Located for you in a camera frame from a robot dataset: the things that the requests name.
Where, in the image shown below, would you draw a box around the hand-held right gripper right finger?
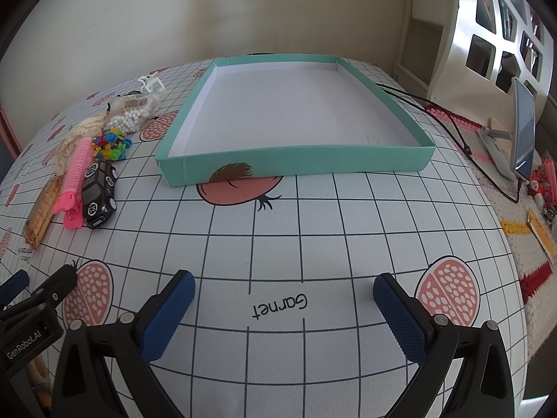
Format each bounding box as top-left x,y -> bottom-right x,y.
373,272 -> 527,418

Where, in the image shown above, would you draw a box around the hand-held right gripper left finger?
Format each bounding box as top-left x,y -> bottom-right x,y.
51,270 -> 196,418

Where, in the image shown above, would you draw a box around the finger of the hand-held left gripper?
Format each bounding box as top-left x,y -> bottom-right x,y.
17,264 -> 78,316
0,269 -> 30,310

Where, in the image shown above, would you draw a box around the tan biscuit snack packet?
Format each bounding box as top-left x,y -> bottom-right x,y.
24,176 -> 62,249

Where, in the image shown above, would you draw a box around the black toy car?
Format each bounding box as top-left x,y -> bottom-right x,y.
82,160 -> 119,229

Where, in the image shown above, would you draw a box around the pink hair clip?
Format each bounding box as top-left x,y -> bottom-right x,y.
52,137 -> 94,230

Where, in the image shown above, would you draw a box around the teal shallow cardboard box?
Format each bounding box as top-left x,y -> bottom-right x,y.
157,53 -> 437,188

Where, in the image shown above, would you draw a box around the grid fruit printed tablecloth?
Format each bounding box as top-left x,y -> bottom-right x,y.
0,54 -> 529,418

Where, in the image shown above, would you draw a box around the colourful crochet mat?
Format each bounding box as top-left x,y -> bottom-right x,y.
424,107 -> 557,305

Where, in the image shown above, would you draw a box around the pink board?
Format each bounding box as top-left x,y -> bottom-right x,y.
0,109 -> 22,162

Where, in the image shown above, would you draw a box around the bag of colourful plastic pegs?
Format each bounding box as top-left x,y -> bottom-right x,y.
91,127 -> 132,162

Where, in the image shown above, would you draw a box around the yellow packet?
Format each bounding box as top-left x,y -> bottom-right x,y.
528,209 -> 557,257

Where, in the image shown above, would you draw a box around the bag of cotton swabs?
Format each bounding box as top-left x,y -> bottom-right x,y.
107,93 -> 162,133

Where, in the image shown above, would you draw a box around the grey phone stand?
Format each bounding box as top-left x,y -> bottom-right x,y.
477,117 -> 529,181

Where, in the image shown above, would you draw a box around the pile of small colourful trinkets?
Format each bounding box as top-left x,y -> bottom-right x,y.
528,150 -> 557,227

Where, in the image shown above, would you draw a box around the clear plastic hair claw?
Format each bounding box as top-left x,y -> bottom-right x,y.
138,74 -> 166,95

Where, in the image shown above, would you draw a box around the smartphone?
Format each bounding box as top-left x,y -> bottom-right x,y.
511,77 -> 537,182

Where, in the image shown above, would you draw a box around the white wooden shelf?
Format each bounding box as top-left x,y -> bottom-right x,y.
394,0 -> 553,118

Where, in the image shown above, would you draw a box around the black cable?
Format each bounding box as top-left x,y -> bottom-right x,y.
424,104 -> 523,204
376,83 -> 475,160

